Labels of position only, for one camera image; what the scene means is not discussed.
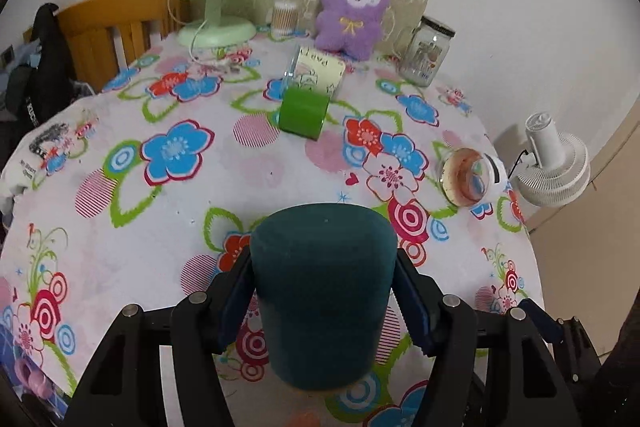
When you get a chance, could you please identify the purple plush toy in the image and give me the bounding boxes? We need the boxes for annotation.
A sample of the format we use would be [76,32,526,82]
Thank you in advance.
[314,0,392,60]

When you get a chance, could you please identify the white fan power cord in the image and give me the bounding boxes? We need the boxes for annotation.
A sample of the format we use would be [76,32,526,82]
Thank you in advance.
[166,0,241,75]

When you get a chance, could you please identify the clear glass jar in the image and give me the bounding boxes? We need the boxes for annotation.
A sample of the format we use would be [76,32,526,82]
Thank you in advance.
[399,15,456,88]

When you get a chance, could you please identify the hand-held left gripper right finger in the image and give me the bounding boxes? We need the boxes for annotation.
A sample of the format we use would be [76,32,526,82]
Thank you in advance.
[393,247,584,427]

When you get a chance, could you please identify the white clip fan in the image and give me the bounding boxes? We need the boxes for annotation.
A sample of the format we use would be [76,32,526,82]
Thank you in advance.
[509,111,592,208]

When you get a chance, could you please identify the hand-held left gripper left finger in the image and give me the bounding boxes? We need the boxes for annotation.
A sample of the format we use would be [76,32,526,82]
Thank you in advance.
[64,245,257,427]

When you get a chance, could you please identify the round glass jar white lid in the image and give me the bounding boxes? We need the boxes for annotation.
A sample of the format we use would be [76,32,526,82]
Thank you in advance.
[438,148,509,207]

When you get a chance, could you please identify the black jacket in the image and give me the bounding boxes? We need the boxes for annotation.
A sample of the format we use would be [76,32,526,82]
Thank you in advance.
[0,3,98,168]

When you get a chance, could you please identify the wooden chair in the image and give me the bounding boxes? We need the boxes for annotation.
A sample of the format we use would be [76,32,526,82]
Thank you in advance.
[23,0,191,92]

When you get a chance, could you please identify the dark teal cup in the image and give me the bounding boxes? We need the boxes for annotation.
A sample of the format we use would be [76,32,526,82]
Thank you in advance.
[249,203,399,392]

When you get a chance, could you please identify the cotton swab container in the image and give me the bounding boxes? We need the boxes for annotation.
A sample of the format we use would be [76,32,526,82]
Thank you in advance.
[271,0,299,38]

